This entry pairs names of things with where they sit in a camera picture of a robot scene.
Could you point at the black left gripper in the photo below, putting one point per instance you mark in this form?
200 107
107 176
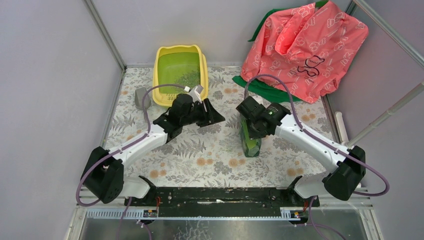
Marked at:
204 113

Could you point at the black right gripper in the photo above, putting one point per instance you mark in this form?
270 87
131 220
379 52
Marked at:
253 129

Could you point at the green litter bag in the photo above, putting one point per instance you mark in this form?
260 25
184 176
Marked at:
251 147

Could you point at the silver metal scoop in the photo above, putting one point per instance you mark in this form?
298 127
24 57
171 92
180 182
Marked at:
142 101

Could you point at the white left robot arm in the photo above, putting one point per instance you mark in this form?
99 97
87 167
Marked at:
103 174

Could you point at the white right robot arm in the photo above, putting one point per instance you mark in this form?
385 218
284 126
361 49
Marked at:
343 166

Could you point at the green litter pile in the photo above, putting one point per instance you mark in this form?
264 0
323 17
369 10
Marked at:
188 79

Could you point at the yellow litter box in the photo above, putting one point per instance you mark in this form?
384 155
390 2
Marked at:
173 61

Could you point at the green cloth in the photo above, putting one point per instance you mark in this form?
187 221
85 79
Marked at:
260 88

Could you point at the white metal pole stand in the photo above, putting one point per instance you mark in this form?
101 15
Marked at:
389 125

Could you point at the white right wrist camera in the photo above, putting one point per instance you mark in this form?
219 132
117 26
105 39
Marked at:
258 99

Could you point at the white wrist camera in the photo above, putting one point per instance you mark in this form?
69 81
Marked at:
194 92
258 99

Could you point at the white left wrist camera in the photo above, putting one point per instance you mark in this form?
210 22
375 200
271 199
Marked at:
194 92

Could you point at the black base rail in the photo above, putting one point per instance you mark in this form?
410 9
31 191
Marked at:
224 202

